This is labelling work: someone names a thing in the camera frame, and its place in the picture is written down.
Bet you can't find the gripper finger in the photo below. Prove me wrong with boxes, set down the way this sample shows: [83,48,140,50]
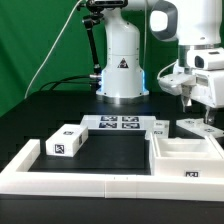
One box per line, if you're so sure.
[181,85,192,112]
[204,106,216,125]

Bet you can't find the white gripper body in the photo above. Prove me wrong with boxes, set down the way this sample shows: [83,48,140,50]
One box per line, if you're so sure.
[179,48,224,108]

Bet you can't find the white cabinet body box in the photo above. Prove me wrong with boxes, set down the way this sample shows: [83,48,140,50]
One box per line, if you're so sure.
[149,134,224,178]

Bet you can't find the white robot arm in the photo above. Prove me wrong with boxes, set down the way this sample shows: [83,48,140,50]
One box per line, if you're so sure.
[97,0,224,113]

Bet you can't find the white flat panel four tags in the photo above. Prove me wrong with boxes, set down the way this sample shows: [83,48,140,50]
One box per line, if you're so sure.
[81,115,156,130]

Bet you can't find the small white tagged block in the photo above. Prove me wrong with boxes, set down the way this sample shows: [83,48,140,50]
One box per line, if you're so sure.
[45,124,88,157]

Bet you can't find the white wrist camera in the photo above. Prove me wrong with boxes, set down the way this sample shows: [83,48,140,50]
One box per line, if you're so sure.
[158,73,195,96]

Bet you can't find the black cable bundle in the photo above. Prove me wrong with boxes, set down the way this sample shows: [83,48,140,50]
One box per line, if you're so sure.
[39,75,101,92]

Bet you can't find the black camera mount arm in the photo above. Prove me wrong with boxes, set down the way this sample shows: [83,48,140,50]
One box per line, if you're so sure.
[78,0,128,90]

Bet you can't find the white cable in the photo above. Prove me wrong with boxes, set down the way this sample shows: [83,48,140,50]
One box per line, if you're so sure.
[23,0,84,100]

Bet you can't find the white U-shaped workspace frame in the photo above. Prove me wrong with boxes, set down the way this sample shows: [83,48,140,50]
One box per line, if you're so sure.
[0,139,224,202]

